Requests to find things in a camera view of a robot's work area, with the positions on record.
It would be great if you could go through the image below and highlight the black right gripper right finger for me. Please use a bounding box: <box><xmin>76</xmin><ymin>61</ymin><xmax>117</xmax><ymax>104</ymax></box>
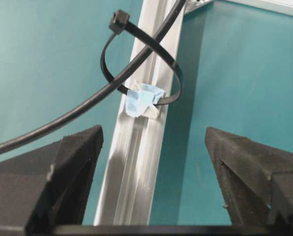
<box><xmin>205</xmin><ymin>127</ymin><xmax>293</xmax><ymax>236</ymax></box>

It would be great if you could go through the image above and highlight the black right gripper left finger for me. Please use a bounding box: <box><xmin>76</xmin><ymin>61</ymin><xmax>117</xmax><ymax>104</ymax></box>
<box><xmin>0</xmin><ymin>125</ymin><xmax>103</xmax><ymax>236</ymax></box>

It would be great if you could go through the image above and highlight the black USB cable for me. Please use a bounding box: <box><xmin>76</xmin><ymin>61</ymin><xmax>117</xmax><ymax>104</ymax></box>
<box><xmin>0</xmin><ymin>0</ymin><xmax>188</xmax><ymax>158</ymax></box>

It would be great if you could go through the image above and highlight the black zip tie loop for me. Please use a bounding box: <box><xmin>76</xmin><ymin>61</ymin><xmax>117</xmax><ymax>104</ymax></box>
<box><xmin>100</xmin><ymin>10</ymin><xmax>183</xmax><ymax>106</ymax></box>

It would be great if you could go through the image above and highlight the blue tape piece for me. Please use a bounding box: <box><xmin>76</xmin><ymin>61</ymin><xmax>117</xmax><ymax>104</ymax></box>
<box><xmin>125</xmin><ymin>81</ymin><xmax>165</xmax><ymax>119</ymax></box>

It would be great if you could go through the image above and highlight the rectangular aluminium extrusion frame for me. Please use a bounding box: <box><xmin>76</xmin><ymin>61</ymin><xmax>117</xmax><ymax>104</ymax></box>
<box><xmin>94</xmin><ymin>0</ymin><xmax>293</xmax><ymax>225</ymax></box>

